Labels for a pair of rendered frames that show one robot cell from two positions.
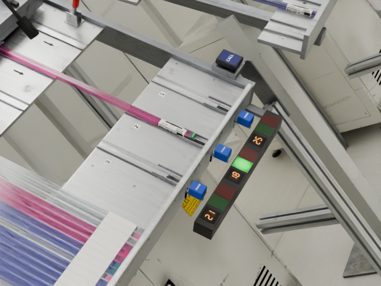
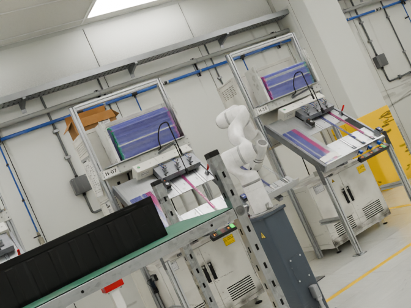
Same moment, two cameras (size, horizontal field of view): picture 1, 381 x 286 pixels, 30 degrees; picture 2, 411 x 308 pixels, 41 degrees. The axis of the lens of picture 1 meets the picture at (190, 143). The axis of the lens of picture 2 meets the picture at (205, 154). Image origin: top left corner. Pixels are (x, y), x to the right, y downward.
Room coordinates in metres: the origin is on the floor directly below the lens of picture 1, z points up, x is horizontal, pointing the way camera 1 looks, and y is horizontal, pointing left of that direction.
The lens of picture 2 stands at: (-2.37, -0.82, 1.06)
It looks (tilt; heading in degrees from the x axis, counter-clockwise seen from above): 2 degrees up; 11
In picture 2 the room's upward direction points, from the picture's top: 24 degrees counter-clockwise
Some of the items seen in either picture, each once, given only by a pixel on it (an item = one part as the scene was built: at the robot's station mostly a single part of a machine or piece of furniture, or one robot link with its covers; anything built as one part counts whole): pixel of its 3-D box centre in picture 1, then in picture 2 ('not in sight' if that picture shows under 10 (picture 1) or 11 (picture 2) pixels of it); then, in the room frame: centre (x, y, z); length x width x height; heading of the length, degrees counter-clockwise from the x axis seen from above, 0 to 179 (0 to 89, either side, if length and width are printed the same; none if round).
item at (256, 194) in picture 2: not in sight; (258, 197); (0.88, -0.36, 0.79); 0.19 x 0.19 x 0.18
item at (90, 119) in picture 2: not in sight; (104, 114); (1.87, 0.63, 1.82); 0.68 x 0.30 x 0.20; 129
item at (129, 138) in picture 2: not in sight; (143, 134); (1.70, 0.36, 1.52); 0.51 x 0.13 x 0.27; 129
